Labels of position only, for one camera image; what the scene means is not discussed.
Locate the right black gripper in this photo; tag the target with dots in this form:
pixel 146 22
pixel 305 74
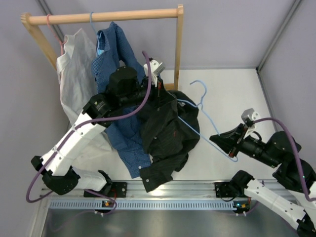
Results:
pixel 228 140

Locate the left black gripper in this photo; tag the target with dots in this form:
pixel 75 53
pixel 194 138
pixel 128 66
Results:
pixel 159 92

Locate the black pinstriped shirt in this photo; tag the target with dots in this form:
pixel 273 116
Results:
pixel 168 134

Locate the light blue hanger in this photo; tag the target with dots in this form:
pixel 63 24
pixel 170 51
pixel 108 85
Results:
pixel 199 106

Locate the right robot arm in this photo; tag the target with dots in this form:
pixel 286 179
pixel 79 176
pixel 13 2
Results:
pixel 276 153

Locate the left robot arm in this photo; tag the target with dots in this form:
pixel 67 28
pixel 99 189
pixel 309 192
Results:
pixel 123 97

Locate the blue checked shirt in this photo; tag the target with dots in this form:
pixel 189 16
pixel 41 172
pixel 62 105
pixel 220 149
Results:
pixel 124 134

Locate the blue hanger holding shirt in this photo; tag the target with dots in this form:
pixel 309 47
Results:
pixel 93 24

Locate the white shirt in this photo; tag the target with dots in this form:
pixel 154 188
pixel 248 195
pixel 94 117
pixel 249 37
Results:
pixel 77 86

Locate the wooden clothes rack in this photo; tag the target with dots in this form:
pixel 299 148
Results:
pixel 32 23

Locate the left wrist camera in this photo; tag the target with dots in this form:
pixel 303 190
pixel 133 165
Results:
pixel 157 67

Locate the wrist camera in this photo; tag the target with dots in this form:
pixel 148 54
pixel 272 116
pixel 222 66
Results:
pixel 157 67
pixel 249 116

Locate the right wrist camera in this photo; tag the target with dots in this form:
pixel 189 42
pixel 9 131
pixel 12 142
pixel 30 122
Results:
pixel 249 116

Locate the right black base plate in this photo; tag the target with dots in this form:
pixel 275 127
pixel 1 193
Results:
pixel 225 190

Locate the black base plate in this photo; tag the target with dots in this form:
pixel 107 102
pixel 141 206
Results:
pixel 113 190
pixel 225 190

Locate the aluminium mounting rail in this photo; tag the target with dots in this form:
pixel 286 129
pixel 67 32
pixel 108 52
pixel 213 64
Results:
pixel 180 189

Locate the white slotted cable duct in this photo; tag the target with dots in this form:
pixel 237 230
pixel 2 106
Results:
pixel 99 204

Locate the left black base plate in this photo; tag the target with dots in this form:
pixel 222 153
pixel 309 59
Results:
pixel 113 190

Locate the pink wire hanger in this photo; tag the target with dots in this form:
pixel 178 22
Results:
pixel 61 43

